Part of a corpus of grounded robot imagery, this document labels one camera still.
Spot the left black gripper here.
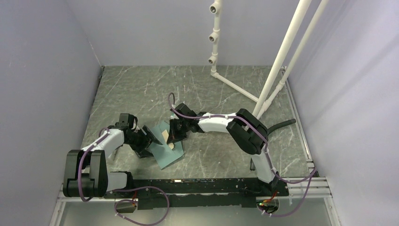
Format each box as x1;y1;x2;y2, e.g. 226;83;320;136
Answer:
126;126;161;158

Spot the teal envelope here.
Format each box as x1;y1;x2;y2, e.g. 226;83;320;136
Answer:
149;121;184;170

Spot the white pvc pipe frame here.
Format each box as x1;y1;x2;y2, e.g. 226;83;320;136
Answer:
208;0;329;119

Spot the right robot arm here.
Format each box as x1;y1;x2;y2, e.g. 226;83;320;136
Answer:
167;103;295;195

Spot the cream letter paper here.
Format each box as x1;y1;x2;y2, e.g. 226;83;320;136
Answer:
162;130;174;150

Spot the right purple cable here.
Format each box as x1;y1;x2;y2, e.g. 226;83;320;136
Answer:
168;92;318;218

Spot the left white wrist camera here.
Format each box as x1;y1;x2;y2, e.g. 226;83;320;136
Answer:
118;113;138;130

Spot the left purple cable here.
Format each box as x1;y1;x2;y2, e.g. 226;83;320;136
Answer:
77;126;170;226

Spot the black foam tube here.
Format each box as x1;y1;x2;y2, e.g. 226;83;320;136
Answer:
267;119;296;135

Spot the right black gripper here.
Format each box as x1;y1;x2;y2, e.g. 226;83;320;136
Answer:
167;119;190;145

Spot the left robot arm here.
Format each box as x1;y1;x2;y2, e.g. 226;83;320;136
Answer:
63;113;162;202

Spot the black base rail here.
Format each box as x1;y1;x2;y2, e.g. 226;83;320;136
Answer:
104;178;289;210

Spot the purple cable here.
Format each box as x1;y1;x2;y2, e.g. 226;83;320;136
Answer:
168;92;318;218
77;126;170;226

